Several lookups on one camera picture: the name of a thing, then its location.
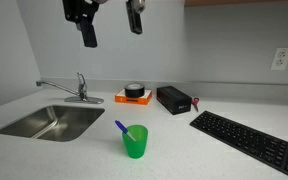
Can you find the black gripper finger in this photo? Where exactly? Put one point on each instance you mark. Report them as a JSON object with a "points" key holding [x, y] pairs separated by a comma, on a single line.
{"points": [[88, 31], [134, 21]]}

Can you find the green plastic cup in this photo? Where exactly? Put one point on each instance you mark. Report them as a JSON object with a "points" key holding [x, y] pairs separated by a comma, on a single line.
{"points": [[135, 146]]}

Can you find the chrome sink faucet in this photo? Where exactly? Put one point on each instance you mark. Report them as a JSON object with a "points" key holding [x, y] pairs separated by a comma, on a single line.
{"points": [[82, 90]]}

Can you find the flat orange white box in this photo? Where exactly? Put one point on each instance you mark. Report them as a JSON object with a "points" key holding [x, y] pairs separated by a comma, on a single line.
{"points": [[121, 97]]}

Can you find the long black box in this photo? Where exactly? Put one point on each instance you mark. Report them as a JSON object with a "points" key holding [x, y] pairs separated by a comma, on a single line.
{"points": [[174, 100]]}

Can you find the stainless steel sink basin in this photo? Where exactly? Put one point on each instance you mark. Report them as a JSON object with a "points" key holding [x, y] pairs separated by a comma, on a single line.
{"points": [[57, 123]]}

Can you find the black computer keyboard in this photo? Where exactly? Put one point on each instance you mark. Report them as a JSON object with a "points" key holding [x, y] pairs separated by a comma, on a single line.
{"points": [[250, 141]]}

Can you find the black duct tape roll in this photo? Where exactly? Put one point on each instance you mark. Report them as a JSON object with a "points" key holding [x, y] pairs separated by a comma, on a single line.
{"points": [[134, 90]]}

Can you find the white wall power outlet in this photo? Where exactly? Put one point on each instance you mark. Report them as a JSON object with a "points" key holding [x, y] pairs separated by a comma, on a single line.
{"points": [[280, 59]]}

